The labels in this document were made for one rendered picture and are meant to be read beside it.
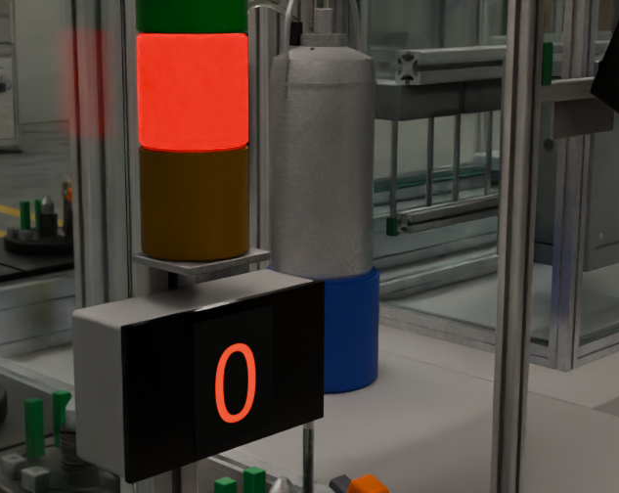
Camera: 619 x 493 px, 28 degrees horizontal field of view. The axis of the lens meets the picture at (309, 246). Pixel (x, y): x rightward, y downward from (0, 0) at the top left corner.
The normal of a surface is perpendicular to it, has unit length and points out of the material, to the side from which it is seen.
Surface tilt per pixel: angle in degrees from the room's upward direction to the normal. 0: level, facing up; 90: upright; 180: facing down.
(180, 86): 90
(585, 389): 0
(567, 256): 90
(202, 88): 90
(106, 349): 90
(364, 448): 0
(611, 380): 0
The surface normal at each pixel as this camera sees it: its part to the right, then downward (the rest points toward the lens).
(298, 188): -0.42, 0.18
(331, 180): 0.15, 0.21
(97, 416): -0.70, 0.15
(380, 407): 0.00, -0.98
